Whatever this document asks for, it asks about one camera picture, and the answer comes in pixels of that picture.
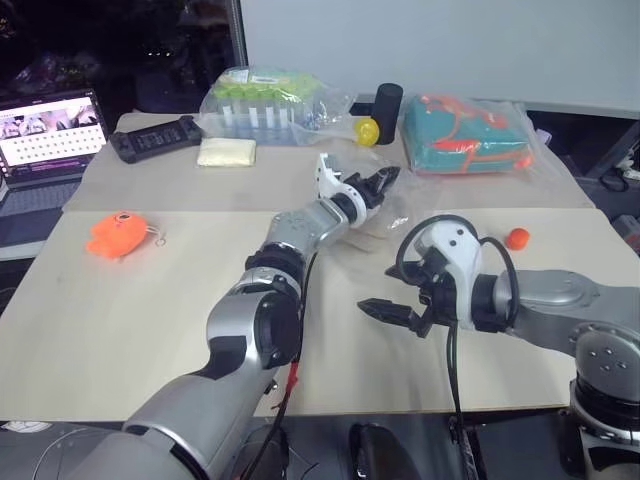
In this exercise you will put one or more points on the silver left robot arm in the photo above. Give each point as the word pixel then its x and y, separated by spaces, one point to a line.
pixel 235 320

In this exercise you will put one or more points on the grey metal post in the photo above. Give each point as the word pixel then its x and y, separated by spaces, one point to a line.
pixel 240 35

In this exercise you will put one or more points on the black game controller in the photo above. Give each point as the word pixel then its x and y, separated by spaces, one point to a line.
pixel 156 137

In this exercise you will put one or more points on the bagged teal orange cloth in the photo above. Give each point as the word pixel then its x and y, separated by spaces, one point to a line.
pixel 465 135

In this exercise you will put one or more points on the orange plush toy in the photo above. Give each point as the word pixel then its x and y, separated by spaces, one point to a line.
pixel 117 234

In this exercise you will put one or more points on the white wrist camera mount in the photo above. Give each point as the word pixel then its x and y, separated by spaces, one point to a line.
pixel 457 260
pixel 334 186

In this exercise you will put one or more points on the yellow round cap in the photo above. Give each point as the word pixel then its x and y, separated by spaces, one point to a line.
pixel 366 132

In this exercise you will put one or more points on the black cylinder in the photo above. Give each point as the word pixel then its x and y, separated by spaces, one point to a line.
pixel 389 113

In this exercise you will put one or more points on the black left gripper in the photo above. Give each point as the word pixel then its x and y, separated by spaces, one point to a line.
pixel 366 192

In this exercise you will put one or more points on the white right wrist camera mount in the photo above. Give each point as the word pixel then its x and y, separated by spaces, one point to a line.
pixel 457 260

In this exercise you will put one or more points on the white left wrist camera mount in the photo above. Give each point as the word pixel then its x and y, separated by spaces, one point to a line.
pixel 334 186

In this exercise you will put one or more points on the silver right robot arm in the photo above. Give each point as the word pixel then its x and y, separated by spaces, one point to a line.
pixel 565 310

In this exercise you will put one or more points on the pale yellow sponge block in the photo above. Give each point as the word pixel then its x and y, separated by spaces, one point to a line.
pixel 226 152

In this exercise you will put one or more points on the small orange ball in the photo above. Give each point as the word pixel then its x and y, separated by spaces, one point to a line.
pixel 518 238

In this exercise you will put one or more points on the bagged green-capped test tubes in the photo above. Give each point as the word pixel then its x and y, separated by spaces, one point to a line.
pixel 260 102

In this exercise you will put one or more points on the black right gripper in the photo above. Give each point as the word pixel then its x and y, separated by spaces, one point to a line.
pixel 436 290

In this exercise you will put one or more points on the open laptop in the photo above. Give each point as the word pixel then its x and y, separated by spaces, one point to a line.
pixel 47 135

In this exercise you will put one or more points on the clear plastic bag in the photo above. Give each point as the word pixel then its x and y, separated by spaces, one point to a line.
pixel 407 197

